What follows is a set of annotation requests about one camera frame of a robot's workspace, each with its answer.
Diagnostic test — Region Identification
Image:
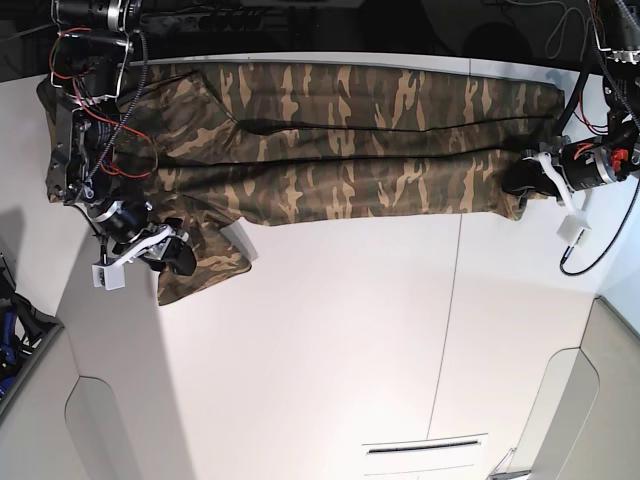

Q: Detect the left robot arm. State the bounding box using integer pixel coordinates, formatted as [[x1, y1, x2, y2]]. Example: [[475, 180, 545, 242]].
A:
[[138, 1, 639, 289]]

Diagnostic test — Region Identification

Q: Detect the blue and black clutter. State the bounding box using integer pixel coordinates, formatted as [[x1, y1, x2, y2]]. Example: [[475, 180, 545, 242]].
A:
[[1, 254, 62, 402]]

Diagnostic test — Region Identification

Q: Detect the black braided camera cable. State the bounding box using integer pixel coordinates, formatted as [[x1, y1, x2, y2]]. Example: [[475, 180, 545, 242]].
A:
[[558, 174, 640, 279]]

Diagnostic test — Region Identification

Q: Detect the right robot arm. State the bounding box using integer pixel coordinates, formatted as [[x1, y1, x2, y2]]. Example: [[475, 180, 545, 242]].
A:
[[46, 1, 196, 290]]

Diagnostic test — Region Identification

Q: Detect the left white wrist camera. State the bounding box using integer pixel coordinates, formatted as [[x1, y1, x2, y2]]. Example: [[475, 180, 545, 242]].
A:
[[557, 215, 591, 246]]

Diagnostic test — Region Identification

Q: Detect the camouflage T-shirt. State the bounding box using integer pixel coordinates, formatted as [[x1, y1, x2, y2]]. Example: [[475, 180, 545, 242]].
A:
[[35, 61, 565, 307]]

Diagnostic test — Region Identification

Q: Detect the left black cylindrical gripper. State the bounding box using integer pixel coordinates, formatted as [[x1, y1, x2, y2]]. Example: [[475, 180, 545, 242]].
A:
[[501, 137, 639, 201]]

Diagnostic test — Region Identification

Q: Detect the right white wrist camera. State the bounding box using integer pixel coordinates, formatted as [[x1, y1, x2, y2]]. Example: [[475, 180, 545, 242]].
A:
[[92, 263, 126, 291]]

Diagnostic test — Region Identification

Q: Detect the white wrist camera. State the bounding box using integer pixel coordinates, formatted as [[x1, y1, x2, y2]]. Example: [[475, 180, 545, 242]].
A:
[[92, 263, 126, 291], [557, 215, 591, 246]]

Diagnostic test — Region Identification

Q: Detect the grey cable loop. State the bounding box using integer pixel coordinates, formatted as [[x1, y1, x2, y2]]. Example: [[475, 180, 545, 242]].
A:
[[545, 0, 601, 61]]

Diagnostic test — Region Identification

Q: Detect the right black cylindrical gripper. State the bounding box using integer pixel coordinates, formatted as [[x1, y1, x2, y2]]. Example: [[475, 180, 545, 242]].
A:
[[88, 199, 197, 276]]

